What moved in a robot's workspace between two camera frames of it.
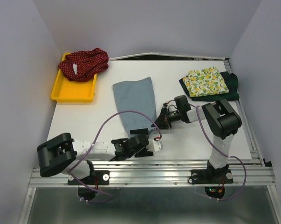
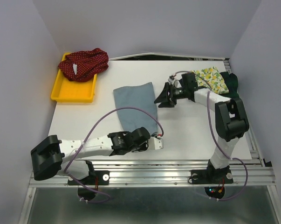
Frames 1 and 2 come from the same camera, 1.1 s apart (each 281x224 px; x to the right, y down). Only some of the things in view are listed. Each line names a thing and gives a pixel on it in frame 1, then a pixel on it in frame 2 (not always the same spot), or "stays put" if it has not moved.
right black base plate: [214, 180] stays put
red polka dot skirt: [81, 66] stays put
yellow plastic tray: [65, 90] stays put
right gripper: [163, 120] -> [164, 96]
